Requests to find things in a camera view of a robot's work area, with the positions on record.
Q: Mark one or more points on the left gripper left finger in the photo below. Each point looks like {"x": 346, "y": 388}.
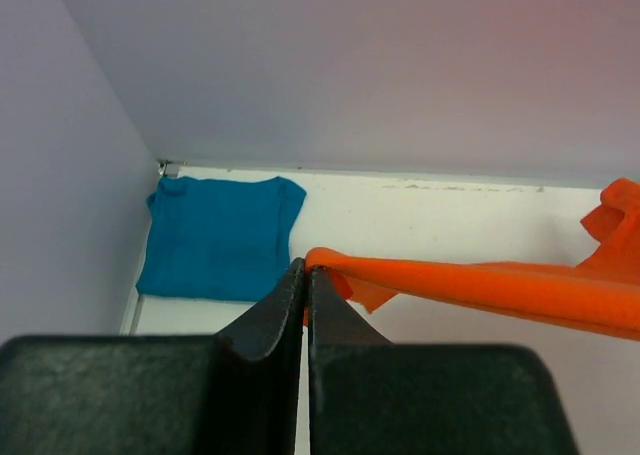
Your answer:
{"x": 231, "y": 392}

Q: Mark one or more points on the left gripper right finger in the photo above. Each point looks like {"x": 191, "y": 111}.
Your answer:
{"x": 369, "y": 395}

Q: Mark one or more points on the orange t shirt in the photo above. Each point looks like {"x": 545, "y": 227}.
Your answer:
{"x": 599, "y": 295}

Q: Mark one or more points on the folded blue t shirt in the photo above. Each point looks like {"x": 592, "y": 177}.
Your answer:
{"x": 218, "y": 239}

